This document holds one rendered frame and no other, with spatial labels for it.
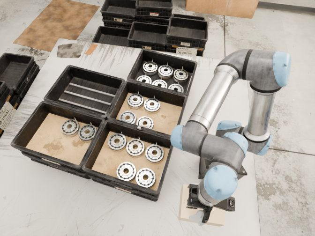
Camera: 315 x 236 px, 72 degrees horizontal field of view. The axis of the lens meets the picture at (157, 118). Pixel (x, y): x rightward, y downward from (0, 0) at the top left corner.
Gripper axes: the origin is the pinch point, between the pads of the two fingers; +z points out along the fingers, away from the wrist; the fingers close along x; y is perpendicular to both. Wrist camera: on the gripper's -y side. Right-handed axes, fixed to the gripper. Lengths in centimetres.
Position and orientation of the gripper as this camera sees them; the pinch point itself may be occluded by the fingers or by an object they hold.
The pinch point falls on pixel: (202, 204)
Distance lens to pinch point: 90.0
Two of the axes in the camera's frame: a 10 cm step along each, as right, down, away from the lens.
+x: -1.5, 8.5, -5.1
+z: -0.3, 5.1, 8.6
